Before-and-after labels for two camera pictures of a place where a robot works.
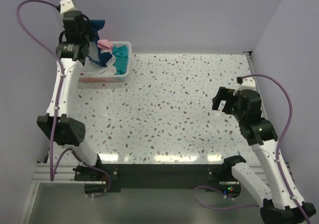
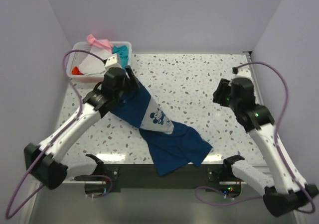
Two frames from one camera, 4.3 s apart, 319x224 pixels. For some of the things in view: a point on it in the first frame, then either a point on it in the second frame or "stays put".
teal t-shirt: [121, 54] stays put
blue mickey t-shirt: [96, 25] → [169, 149]
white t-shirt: [90, 67] stays put
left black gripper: [87, 51] → [130, 79]
